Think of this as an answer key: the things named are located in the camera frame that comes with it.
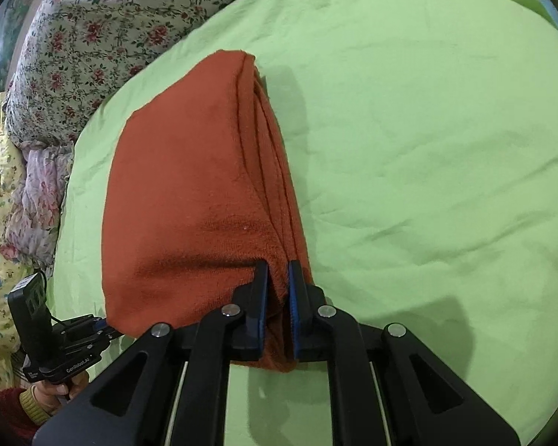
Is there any rust orange knit sweater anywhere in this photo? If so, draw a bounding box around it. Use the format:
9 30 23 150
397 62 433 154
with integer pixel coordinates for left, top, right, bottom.
101 50 313 375

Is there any light green bed sheet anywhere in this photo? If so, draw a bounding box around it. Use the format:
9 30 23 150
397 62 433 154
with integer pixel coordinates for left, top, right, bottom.
46 0 558 446

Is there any white red-rose floral quilt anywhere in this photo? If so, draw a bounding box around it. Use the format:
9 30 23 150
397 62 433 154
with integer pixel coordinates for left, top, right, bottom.
4 0 308 150

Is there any yellow floral quilt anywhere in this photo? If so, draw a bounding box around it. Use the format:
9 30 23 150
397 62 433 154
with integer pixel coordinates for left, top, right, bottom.
0 93 53 393

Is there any person's left forearm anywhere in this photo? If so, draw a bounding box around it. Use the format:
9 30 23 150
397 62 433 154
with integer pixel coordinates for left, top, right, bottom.
0 374 57 446

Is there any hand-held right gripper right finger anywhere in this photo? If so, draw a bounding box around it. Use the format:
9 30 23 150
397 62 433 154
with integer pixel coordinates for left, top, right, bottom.
286 260 522 446

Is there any person's left hand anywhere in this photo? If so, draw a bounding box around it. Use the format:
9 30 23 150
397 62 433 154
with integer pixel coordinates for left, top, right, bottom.
28 372 93 418

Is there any landscape wall painting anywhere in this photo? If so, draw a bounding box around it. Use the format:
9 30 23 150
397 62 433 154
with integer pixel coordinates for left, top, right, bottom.
0 0 45 103

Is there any purple floral ruffled cloth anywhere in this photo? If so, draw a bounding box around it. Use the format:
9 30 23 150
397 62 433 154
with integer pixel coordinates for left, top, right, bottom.
4 142 76 270

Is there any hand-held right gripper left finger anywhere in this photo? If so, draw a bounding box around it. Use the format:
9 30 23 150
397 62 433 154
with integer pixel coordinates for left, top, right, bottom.
32 260 271 446

